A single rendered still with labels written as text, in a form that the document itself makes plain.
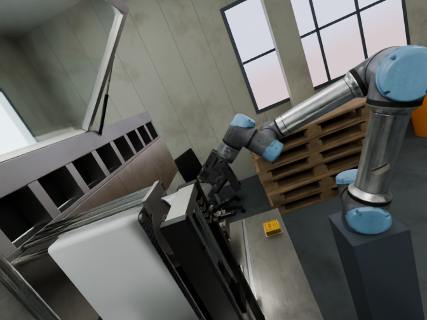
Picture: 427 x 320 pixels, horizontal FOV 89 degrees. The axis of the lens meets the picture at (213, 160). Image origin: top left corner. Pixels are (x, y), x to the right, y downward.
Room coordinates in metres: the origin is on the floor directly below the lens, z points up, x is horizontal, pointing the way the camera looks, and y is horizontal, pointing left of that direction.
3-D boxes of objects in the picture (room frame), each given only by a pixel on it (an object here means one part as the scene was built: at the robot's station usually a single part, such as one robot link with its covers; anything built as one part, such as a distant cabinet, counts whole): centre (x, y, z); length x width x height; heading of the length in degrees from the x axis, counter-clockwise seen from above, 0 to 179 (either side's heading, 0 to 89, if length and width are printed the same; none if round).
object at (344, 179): (0.70, -0.45, 1.07); 0.13 x 0.12 x 0.14; 151
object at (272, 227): (0.88, -0.12, 0.91); 0.07 x 0.07 x 0.02; 80
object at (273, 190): (2.49, -1.09, 0.45); 1.31 x 0.88 x 0.91; 81
